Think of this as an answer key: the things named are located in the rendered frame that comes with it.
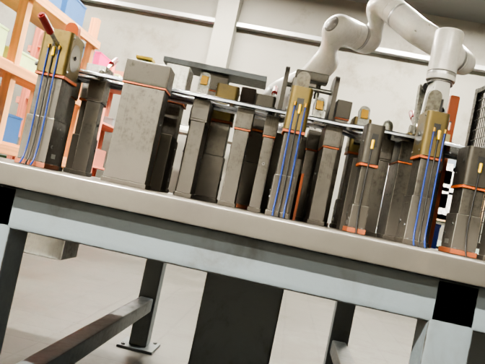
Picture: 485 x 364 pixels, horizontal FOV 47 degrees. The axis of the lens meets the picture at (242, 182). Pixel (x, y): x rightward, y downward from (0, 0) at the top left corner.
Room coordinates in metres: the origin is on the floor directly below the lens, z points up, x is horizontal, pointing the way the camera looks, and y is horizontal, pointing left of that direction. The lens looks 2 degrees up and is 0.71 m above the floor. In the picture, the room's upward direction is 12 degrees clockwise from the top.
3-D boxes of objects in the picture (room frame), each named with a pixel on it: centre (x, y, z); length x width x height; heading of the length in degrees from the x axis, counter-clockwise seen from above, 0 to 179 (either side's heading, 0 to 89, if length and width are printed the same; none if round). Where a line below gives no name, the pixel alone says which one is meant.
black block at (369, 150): (1.48, -0.32, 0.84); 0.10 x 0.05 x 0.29; 179
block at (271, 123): (1.69, -0.05, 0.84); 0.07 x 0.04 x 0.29; 179
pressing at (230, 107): (1.67, -0.03, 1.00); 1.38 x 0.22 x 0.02; 89
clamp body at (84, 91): (1.87, 0.54, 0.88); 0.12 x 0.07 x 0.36; 179
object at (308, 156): (1.79, -0.19, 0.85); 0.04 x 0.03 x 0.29; 89
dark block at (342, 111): (1.88, -0.28, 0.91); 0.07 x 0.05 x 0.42; 179
